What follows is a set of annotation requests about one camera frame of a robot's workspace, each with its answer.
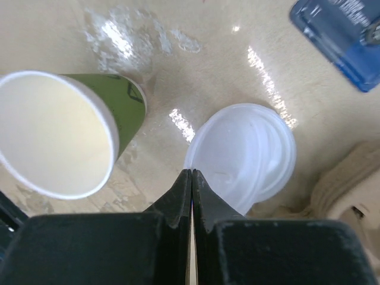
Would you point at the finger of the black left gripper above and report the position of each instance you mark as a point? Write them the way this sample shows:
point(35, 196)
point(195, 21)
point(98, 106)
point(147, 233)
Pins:
point(12, 218)

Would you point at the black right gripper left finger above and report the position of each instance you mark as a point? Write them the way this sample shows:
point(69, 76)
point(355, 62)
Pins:
point(150, 247)

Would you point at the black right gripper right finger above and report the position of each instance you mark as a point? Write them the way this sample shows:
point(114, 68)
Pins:
point(232, 249)

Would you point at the green paper cup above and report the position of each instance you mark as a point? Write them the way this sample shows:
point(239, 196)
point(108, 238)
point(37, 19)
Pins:
point(61, 135)

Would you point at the blue razor blister pack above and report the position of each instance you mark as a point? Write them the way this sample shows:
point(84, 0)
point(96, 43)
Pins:
point(346, 33)

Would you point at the stack of white lids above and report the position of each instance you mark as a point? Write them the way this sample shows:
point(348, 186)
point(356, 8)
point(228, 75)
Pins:
point(246, 152)

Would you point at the brown pulp cup carrier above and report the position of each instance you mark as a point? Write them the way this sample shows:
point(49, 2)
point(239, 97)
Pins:
point(347, 191)

